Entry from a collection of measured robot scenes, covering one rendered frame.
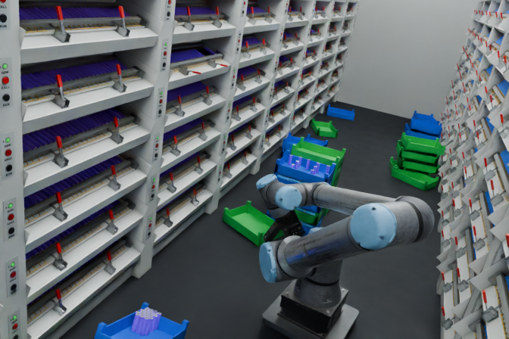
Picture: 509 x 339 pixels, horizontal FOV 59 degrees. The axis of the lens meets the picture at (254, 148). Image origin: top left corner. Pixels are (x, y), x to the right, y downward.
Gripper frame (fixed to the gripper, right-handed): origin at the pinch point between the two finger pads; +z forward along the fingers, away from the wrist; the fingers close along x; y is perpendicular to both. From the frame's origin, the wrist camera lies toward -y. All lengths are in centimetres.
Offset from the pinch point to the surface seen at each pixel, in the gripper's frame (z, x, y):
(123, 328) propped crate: -17, -19, -70
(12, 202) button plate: -82, -47, -63
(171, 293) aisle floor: -6, 8, -56
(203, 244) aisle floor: -2, 45, -40
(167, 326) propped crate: -7, -15, -57
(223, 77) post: -71, 68, 8
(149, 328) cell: -13, -20, -61
